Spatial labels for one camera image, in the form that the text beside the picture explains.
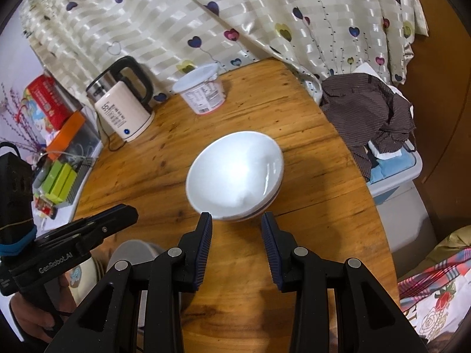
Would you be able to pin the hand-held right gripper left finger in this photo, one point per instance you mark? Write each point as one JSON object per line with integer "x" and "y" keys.
{"x": 205, "y": 246}

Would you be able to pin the light blue cloth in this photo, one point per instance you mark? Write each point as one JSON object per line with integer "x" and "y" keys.
{"x": 390, "y": 171}

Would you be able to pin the red printed box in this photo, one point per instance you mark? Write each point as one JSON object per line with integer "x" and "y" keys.
{"x": 48, "y": 99}

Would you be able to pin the orange box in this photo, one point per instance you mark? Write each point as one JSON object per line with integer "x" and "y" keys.
{"x": 66, "y": 132}

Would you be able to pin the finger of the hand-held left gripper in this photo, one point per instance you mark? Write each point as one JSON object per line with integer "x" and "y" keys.
{"x": 110, "y": 220}

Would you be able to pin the brown striped shirt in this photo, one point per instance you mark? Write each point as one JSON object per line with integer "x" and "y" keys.
{"x": 368, "y": 117}

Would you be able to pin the purple artificial flower branches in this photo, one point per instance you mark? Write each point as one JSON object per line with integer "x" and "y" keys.
{"x": 14, "y": 117}

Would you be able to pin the person's left hand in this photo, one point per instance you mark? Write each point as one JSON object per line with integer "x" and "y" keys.
{"x": 27, "y": 320}

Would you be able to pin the white plastic tub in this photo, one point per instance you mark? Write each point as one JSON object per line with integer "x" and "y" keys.
{"x": 202, "y": 88}

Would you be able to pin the small steel dish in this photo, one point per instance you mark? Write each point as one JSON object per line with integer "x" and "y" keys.
{"x": 132, "y": 253}

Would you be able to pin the clear plastic container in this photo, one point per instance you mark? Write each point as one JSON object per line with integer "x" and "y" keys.
{"x": 88, "y": 143}

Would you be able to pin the lime green flat box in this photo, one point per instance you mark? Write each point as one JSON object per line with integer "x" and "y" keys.
{"x": 64, "y": 184}

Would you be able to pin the cream curtain with heart print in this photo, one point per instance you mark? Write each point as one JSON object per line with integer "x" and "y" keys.
{"x": 220, "y": 14}

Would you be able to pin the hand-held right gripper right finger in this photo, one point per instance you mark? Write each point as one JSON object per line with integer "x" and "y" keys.
{"x": 270, "y": 250}

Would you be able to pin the cream electric kettle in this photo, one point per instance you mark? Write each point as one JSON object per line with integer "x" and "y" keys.
{"x": 117, "y": 117}

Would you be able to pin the white storage bin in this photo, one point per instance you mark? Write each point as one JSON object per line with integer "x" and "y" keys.
{"x": 401, "y": 206}

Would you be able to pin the floral plaid blanket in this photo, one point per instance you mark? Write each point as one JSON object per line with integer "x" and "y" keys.
{"x": 438, "y": 294}

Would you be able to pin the zigzag patterned box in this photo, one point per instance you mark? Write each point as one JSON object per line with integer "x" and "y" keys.
{"x": 82, "y": 180}

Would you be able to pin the beige plate with blue pattern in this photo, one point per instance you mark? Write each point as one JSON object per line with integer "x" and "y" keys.
{"x": 101, "y": 270}
{"x": 79, "y": 279}

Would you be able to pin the white bowl with blue stripe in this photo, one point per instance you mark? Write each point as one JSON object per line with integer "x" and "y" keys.
{"x": 231, "y": 172}
{"x": 268, "y": 206}

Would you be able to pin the dark green flat box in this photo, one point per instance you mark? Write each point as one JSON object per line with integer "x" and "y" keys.
{"x": 49, "y": 178}

